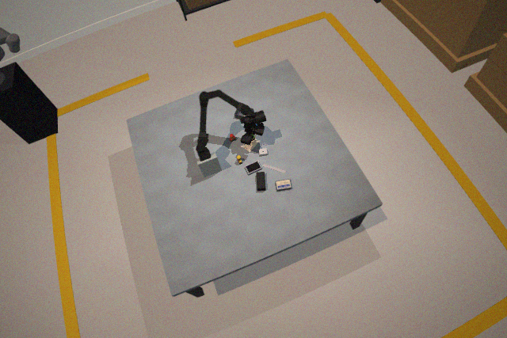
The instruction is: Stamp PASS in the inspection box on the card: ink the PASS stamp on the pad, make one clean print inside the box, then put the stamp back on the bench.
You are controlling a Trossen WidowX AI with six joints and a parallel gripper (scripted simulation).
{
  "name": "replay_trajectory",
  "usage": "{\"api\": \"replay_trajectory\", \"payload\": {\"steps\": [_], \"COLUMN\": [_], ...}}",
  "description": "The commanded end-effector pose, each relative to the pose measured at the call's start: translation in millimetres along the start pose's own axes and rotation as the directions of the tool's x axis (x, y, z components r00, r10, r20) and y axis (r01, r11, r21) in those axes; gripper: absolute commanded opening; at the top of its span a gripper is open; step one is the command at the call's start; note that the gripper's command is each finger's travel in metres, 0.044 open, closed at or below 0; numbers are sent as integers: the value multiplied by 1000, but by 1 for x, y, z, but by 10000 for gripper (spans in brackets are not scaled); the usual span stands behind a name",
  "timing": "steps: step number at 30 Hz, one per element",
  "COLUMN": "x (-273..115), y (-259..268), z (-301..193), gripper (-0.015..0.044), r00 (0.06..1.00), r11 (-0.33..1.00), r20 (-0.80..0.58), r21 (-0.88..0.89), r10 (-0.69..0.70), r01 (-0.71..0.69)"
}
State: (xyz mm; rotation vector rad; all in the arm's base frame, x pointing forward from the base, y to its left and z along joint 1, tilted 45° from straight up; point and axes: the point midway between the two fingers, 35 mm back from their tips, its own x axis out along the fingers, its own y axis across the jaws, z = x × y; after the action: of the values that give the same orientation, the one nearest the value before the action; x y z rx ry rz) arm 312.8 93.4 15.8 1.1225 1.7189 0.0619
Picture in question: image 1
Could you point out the cream paper card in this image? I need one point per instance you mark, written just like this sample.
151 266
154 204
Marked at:
250 146

